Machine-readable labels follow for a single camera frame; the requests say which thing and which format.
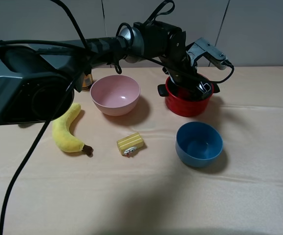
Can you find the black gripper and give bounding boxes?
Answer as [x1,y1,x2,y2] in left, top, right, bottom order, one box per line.
[159,25,213,100]

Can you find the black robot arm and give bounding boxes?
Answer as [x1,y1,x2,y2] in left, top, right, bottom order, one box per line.
[0,21,206,125]

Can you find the blue plastic bowl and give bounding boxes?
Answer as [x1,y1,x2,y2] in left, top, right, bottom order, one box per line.
[175,121,223,168]

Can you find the peach tablecloth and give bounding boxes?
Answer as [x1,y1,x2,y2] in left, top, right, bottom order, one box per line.
[4,67,283,235]

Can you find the pink plastic bowl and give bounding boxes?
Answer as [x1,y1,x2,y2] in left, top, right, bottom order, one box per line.
[90,75,141,116]

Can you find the gold drink can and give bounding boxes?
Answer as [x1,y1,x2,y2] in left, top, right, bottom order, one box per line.
[82,73,94,90]

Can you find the yellow plush banana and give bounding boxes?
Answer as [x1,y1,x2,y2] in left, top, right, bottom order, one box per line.
[52,103,93,156]

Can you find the red pot with black handles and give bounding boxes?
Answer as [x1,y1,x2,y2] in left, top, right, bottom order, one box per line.
[157,77,220,117]

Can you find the black cable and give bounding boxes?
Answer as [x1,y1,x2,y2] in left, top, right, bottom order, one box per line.
[0,0,176,235]

